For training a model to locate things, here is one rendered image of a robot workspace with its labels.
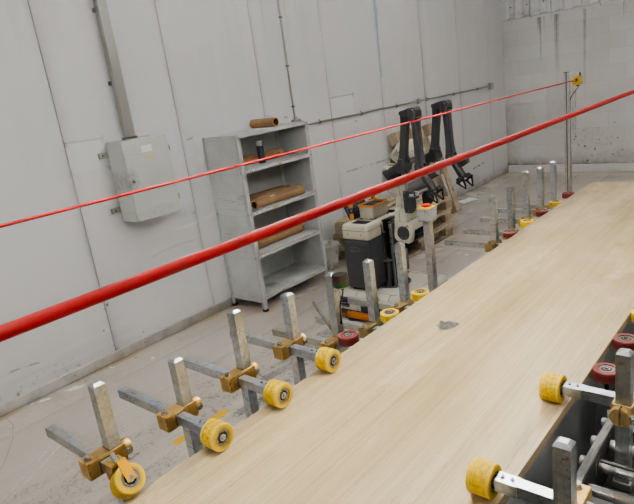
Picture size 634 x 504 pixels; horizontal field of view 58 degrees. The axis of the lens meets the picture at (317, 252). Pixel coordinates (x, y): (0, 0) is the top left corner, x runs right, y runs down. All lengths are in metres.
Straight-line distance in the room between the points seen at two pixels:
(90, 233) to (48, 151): 0.65
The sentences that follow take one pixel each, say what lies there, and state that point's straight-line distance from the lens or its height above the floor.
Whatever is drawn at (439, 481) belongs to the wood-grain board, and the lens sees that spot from 1.51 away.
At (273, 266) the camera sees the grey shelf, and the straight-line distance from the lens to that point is 5.76.
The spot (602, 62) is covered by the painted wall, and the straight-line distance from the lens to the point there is 9.88.
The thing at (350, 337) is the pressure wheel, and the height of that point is 0.91.
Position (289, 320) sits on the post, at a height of 1.05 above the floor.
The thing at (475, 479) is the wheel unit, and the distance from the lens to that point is 1.43.
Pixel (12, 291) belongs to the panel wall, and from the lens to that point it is 4.40.
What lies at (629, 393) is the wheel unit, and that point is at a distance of 1.68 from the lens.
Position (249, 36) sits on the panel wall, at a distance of 5.68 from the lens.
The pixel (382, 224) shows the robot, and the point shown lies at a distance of 4.44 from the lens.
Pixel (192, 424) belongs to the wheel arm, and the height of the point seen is 0.96.
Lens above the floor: 1.84
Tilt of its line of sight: 16 degrees down
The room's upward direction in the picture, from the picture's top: 8 degrees counter-clockwise
